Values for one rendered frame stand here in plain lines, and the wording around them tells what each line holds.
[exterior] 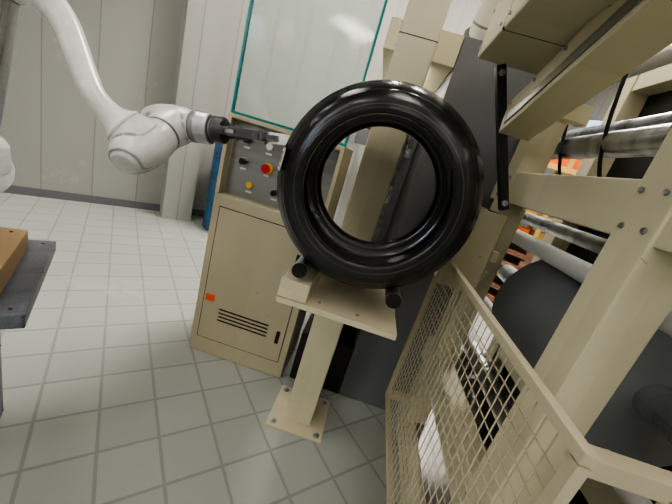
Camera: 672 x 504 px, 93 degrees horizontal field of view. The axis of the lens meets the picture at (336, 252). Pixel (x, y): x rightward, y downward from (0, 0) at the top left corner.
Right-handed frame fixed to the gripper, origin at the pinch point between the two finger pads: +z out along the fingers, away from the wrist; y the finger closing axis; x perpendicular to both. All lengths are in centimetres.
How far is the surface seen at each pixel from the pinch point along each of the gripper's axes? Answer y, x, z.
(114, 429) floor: -5, 116, -55
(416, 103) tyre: -11.4, -11.9, 35.6
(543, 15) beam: -9, -33, 59
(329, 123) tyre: -11.8, -4.9, 15.8
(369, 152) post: 26.4, -0.7, 25.0
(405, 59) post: 26, -31, 32
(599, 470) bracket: -59, 35, 63
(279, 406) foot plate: 32, 123, 1
